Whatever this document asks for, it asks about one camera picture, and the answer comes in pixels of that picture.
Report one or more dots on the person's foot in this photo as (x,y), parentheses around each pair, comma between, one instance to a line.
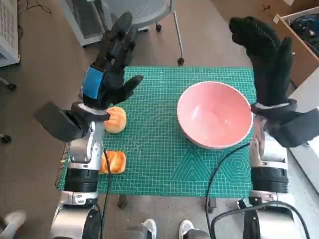
(12,220)

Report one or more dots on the pink bowl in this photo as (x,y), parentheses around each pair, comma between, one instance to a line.
(214,114)

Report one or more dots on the grey left leg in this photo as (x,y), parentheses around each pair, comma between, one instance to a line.
(134,232)

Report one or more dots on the white left shoe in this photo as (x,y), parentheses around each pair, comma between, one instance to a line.
(150,226)

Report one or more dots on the black table foot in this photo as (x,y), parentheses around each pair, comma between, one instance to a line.
(122,201)
(211,203)

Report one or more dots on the black left hand blue tape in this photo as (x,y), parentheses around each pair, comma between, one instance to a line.
(112,82)

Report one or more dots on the grey leg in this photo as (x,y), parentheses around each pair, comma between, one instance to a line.
(198,234)
(134,232)

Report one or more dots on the round toy bread bun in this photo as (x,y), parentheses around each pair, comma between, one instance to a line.
(117,124)

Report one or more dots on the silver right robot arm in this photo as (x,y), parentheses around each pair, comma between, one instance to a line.
(271,171)

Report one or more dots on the black chair base with casters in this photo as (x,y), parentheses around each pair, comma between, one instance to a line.
(11,86)

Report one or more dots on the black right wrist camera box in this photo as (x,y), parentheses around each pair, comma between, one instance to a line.
(296,129)

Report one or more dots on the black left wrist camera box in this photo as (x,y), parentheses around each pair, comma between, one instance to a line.
(57,124)

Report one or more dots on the grey mesh office chair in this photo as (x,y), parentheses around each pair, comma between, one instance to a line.
(139,12)

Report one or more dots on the wooden crate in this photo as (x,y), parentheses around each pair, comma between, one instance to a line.
(302,59)

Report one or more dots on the grey right leg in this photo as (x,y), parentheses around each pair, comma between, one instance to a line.
(198,234)

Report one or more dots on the white right shoe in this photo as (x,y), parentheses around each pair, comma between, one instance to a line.
(186,226)

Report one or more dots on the white perforated case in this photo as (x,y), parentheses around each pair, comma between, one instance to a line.
(7,30)

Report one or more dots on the white shoe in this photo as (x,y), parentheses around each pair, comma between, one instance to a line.
(186,226)
(150,226)

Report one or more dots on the black gloved right hand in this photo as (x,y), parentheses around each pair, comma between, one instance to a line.
(269,64)

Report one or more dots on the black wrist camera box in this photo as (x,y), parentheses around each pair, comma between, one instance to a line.
(296,129)
(57,124)

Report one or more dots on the green cutting mat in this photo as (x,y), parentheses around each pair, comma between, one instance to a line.
(154,149)

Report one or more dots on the oblong toy bread loaf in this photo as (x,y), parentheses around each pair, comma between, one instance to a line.
(117,161)

